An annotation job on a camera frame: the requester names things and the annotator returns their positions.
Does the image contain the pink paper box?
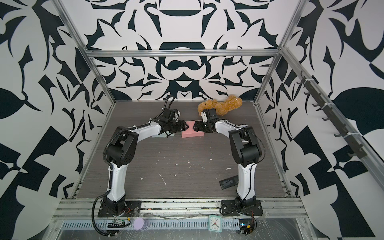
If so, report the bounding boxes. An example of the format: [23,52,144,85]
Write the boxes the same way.
[182,121,205,138]

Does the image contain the light blue paper box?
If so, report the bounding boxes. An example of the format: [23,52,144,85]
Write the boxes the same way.
[153,132,174,138]

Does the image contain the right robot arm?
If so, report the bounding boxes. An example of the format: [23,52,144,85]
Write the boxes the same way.
[193,109,263,214]

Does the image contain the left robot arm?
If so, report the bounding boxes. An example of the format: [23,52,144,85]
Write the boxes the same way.
[91,96,189,237]

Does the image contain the brown teddy bear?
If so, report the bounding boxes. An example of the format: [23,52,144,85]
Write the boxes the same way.
[198,95,243,116]

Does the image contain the black remote control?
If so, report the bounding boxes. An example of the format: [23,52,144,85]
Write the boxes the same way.
[219,175,239,190]

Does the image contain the teal square clock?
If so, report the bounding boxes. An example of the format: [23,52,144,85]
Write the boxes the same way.
[208,215,222,233]

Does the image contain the purple round disc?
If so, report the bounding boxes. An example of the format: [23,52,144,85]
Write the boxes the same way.
[133,218,149,231]

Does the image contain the right circuit board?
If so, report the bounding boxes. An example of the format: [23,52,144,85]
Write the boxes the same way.
[239,219,257,236]

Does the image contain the circuit board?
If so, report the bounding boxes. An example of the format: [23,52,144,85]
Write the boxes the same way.
[107,218,131,229]
[239,219,257,236]

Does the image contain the left circuit board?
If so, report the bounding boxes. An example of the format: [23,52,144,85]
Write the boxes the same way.
[107,218,131,229]

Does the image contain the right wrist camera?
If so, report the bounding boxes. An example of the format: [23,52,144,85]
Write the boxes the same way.
[201,112,208,123]

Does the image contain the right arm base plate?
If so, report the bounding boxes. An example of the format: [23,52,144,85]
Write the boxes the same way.
[219,199,264,217]

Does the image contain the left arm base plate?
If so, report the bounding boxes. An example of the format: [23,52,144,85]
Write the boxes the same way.
[98,201,142,218]

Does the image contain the white slotted cable duct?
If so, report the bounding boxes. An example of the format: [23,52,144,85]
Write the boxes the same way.
[62,219,240,231]

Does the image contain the wall hook rail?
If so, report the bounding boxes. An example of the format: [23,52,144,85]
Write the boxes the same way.
[298,74,368,159]

